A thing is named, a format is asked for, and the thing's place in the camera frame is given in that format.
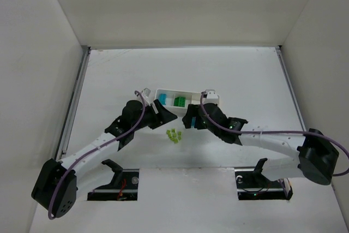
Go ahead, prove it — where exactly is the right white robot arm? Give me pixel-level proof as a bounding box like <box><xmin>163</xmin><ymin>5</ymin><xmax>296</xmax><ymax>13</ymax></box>
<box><xmin>182</xmin><ymin>103</ymin><xmax>339</xmax><ymax>186</ymax></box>

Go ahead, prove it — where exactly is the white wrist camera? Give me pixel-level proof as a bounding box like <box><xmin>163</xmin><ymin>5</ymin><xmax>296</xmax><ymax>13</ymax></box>
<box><xmin>203</xmin><ymin>89</ymin><xmax>220</xmax><ymax>105</ymax></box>
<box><xmin>141</xmin><ymin>88</ymin><xmax>151</xmax><ymax>105</ymax></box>

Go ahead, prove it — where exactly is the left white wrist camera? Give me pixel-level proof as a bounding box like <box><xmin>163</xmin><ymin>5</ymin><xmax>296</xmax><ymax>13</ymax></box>
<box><xmin>141</xmin><ymin>88</ymin><xmax>151</xmax><ymax>105</ymax></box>

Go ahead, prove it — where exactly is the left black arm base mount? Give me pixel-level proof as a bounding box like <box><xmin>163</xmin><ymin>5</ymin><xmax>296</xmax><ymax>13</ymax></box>
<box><xmin>87</xmin><ymin>159</ymin><xmax>140</xmax><ymax>201</ymax></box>

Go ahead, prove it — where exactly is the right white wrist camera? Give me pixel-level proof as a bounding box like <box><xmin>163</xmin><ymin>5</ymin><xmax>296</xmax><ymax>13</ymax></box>
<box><xmin>203</xmin><ymin>89</ymin><xmax>220</xmax><ymax>105</ymax></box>

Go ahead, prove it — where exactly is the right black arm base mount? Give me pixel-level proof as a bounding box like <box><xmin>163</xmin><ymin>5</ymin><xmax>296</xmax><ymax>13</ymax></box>
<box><xmin>234</xmin><ymin>158</ymin><xmax>293</xmax><ymax>201</ymax></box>

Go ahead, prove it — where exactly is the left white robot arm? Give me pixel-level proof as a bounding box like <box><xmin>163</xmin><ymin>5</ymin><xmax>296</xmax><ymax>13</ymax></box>
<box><xmin>31</xmin><ymin>98</ymin><xmax>178</xmax><ymax>220</ymax></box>

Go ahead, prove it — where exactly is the white three-compartment tray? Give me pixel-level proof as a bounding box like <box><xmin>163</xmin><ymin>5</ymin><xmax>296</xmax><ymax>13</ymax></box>
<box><xmin>155</xmin><ymin>88</ymin><xmax>201</xmax><ymax>116</ymax></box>

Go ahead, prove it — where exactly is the lime small lego pile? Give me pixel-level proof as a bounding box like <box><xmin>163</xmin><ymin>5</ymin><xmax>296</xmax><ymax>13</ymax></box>
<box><xmin>166</xmin><ymin>128</ymin><xmax>183</xmax><ymax>144</ymax></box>

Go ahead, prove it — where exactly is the cyan lego brick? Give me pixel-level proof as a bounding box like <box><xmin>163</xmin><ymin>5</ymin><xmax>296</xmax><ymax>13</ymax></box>
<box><xmin>158</xmin><ymin>93</ymin><xmax>167</xmax><ymax>105</ymax></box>

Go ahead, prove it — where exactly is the small green cyan lego stack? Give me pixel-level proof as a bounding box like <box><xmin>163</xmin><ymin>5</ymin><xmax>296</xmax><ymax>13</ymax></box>
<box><xmin>191</xmin><ymin>117</ymin><xmax>196</xmax><ymax>128</ymax></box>

